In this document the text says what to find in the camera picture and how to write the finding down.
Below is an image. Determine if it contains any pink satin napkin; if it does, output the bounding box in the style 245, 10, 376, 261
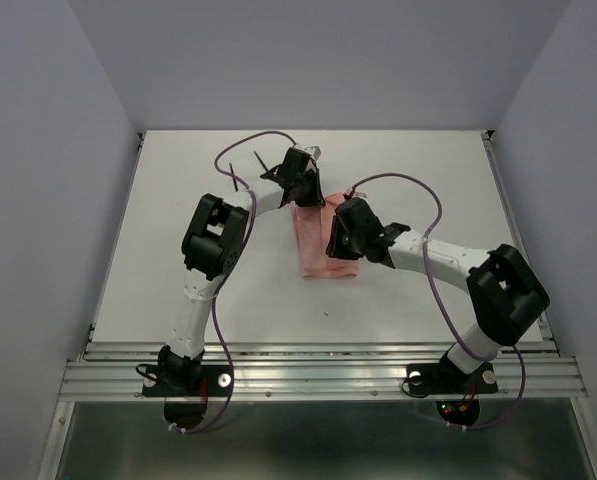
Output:
292, 192, 359, 279

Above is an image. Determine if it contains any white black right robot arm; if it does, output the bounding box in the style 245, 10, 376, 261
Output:
326, 198, 550, 390

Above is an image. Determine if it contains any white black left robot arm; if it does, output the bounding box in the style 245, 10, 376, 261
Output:
158, 146, 324, 394

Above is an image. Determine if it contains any black fork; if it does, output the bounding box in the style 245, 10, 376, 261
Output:
253, 150, 269, 172

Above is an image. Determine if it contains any black spoon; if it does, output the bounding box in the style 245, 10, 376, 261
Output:
229, 162, 239, 192

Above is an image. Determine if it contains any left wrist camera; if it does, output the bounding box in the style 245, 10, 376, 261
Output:
304, 146, 321, 161

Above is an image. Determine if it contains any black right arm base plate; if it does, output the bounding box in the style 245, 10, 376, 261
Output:
401, 362, 498, 398

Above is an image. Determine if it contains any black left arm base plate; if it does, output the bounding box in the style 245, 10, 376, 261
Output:
136, 364, 233, 398

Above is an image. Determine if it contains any aluminium frame rail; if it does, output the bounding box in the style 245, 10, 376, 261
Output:
59, 341, 587, 402

